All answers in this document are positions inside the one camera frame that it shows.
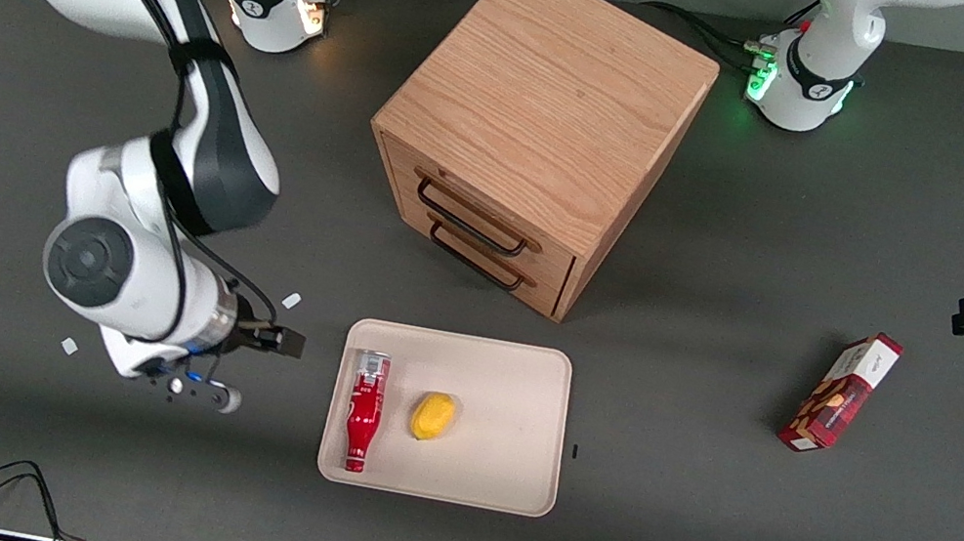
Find wooden drawer cabinet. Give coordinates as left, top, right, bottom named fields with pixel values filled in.
left=343, top=0, right=732, bottom=344

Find red coke bottle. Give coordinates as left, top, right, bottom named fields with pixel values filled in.
left=336, top=348, right=395, bottom=477

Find beige plastic tray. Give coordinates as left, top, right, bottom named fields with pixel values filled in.
left=314, top=312, right=582, bottom=521

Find yellow lemon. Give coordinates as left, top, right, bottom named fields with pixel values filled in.
left=407, top=388, right=459, bottom=446

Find black metal drawer handle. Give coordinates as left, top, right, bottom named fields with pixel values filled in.
left=407, top=174, right=540, bottom=261
left=420, top=219, right=539, bottom=297

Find wooden drawer front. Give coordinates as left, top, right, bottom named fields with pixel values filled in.
left=385, top=192, right=580, bottom=320
left=366, top=138, right=594, bottom=291

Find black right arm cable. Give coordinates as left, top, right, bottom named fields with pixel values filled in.
left=0, top=0, right=337, bottom=368

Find red cookie box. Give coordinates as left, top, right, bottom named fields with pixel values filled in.
left=775, top=317, right=906, bottom=468

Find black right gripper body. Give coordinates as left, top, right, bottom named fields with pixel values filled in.
left=212, top=292, right=273, bottom=367

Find black left base cables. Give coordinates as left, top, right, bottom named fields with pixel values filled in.
left=632, top=0, right=822, bottom=83

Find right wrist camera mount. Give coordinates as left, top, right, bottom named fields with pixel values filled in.
left=125, top=351, right=248, bottom=418

